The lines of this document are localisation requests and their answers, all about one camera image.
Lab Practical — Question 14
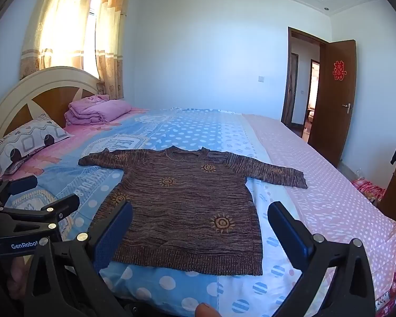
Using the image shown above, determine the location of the person's left hand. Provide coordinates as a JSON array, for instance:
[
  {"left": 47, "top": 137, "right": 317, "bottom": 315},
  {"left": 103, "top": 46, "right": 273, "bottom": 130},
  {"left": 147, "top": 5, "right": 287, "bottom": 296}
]
[{"left": 8, "top": 256, "right": 33, "bottom": 299}]

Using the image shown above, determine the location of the folded purple quilt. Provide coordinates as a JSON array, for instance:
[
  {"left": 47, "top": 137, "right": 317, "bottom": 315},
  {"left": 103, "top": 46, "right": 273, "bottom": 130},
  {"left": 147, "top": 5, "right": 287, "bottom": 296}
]
[{"left": 64, "top": 95, "right": 133, "bottom": 126}]

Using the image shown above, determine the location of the brown knitted sun-pattern sweater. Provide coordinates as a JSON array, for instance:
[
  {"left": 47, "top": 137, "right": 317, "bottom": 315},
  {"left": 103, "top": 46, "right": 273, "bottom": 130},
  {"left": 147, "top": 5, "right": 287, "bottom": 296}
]
[{"left": 78, "top": 146, "right": 307, "bottom": 276}]

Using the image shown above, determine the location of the beige patterned curtain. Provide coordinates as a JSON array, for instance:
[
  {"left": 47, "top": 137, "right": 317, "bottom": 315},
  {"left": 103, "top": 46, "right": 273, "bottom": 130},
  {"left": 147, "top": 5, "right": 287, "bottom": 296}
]
[{"left": 19, "top": 0, "right": 129, "bottom": 100}]

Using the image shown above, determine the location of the red paper door decoration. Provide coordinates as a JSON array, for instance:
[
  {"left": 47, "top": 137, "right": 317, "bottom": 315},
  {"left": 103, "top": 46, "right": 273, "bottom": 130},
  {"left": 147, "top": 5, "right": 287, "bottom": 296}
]
[{"left": 332, "top": 60, "right": 347, "bottom": 81}]

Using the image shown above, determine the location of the brown wooden door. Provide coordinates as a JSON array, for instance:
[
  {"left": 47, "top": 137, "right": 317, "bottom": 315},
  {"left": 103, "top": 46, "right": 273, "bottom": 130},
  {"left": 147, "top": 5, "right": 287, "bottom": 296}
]
[{"left": 308, "top": 39, "right": 357, "bottom": 167}]

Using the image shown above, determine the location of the white patterned pillow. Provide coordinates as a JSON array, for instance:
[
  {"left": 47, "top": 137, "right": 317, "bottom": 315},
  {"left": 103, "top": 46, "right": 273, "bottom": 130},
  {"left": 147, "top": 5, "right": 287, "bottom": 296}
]
[{"left": 0, "top": 113, "right": 71, "bottom": 178}]

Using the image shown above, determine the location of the cream and wood headboard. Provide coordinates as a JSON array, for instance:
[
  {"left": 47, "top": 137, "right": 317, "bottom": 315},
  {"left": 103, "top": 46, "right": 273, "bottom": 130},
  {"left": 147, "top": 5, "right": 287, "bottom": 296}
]
[{"left": 0, "top": 67, "right": 102, "bottom": 139}]

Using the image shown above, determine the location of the blue polka dot blanket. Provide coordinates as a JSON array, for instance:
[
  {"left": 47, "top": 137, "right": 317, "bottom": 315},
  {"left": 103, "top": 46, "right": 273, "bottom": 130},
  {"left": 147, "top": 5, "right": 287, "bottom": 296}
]
[{"left": 7, "top": 109, "right": 300, "bottom": 316}]

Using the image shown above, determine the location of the pink patterned bed sheet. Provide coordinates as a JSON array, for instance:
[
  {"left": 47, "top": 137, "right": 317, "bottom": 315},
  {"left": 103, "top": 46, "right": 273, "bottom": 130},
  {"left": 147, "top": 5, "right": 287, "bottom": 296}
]
[{"left": 245, "top": 115, "right": 396, "bottom": 316}]

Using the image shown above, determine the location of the silver door handle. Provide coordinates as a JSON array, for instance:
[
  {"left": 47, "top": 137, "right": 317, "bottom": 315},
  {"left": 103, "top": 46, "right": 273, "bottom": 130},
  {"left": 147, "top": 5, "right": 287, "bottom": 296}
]
[{"left": 342, "top": 103, "right": 351, "bottom": 115}]

